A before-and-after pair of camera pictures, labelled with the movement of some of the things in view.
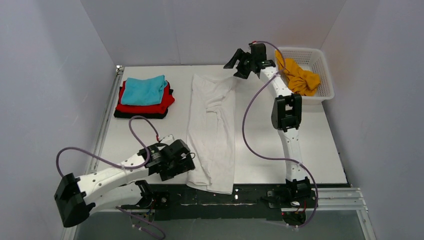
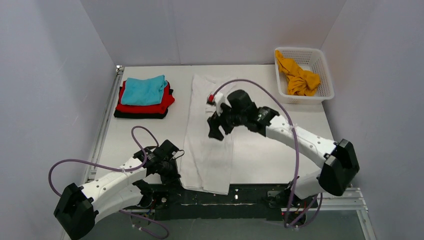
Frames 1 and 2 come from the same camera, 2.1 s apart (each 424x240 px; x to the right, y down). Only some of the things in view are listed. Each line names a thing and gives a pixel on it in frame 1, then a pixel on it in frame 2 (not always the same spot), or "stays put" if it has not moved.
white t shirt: (211, 138) stays put
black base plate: (247, 202) stays put
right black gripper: (243, 64) to (219, 120)
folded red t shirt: (166, 102) stays put
